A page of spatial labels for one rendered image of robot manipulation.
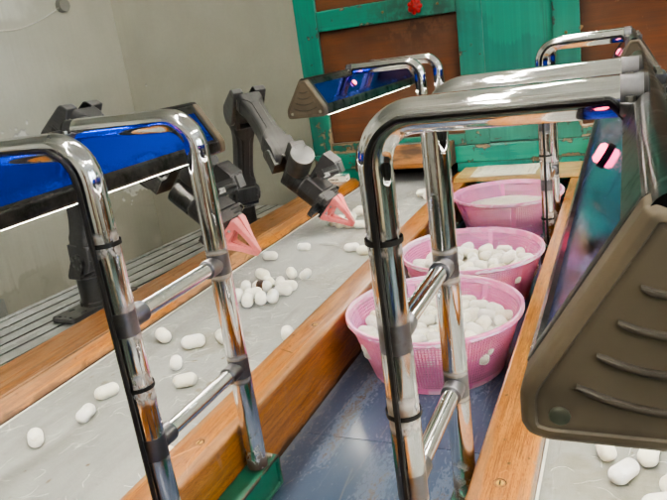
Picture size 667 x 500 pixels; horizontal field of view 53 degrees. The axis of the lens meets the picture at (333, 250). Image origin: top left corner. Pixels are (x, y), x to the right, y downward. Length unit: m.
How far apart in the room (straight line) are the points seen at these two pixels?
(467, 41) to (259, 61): 1.59
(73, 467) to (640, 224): 0.75
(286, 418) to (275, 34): 2.59
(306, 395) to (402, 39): 1.31
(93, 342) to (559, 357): 0.99
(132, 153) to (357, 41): 1.34
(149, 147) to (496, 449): 0.52
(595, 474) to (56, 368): 0.75
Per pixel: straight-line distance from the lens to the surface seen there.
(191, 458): 0.75
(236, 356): 0.73
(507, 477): 0.66
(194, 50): 3.60
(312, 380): 0.94
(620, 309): 0.19
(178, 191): 1.28
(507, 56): 1.95
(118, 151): 0.79
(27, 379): 1.06
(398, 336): 0.46
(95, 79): 3.78
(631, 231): 0.18
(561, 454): 0.73
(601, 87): 0.39
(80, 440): 0.90
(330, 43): 2.10
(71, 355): 1.11
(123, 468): 0.82
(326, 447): 0.88
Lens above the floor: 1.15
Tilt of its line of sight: 17 degrees down
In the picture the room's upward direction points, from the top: 8 degrees counter-clockwise
